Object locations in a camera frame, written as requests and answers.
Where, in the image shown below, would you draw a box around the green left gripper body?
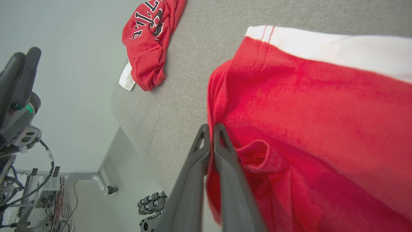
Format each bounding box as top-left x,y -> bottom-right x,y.
0,93 -> 42,154

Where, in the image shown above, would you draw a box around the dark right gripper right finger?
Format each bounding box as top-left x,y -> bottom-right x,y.
213,123 -> 268,232

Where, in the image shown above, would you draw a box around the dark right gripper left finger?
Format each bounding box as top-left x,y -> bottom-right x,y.
154,124 -> 211,232

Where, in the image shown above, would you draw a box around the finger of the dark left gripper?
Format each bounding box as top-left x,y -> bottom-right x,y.
0,52 -> 27,130
12,47 -> 42,107

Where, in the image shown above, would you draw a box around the red shorts with white band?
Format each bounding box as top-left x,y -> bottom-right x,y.
206,25 -> 412,232

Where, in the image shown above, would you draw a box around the red and white jersey shirt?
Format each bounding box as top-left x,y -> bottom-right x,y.
118,0 -> 187,92

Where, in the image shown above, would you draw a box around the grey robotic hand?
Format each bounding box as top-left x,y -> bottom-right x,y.
137,191 -> 169,216

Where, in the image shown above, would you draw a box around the black grey device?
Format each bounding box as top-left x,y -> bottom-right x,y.
139,213 -> 162,232

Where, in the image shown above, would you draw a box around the white metal frame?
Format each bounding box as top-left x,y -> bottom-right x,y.
13,168 -> 110,196

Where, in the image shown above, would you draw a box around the tangled cable bundle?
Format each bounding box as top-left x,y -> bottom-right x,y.
39,180 -> 79,232

